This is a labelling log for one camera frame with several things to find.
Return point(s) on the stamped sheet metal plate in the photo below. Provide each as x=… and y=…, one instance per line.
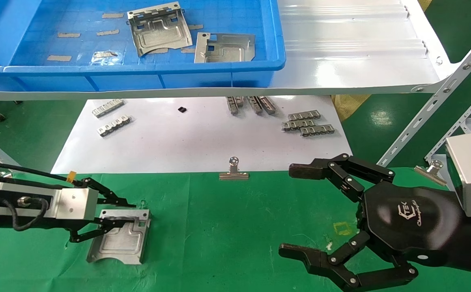
x=229, y=50
x=160, y=34
x=121, y=243

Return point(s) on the crumpled clear plastic wrap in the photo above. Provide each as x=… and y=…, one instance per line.
x=106, y=59

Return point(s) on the small grey metal bracket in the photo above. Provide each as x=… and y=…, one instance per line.
x=114, y=125
x=233, y=104
x=267, y=104
x=296, y=125
x=304, y=115
x=254, y=104
x=318, y=130
x=107, y=108

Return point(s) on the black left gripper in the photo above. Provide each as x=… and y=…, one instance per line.
x=36, y=223

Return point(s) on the grey tape strip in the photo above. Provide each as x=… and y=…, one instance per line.
x=59, y=58
x=186, y=50
x=68, y=35
x=108, y=32
x=196, y=26
x=112, y=16

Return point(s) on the yellow woven bag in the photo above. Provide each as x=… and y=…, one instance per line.
x=349, y=106

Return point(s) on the blue plastic bin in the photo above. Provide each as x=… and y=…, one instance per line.
x=227, y=75

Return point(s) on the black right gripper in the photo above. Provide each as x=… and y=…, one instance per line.
x=409, y=223

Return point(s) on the white sheet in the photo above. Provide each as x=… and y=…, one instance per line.
x=203, y=142

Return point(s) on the green cloth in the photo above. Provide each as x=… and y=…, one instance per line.
x=227, y=227

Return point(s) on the white metal shelf tray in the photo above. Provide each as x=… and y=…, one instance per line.
x=340, y=61

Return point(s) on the white slotted angle post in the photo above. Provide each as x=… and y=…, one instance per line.
x=460, y=123
x=434, y=101

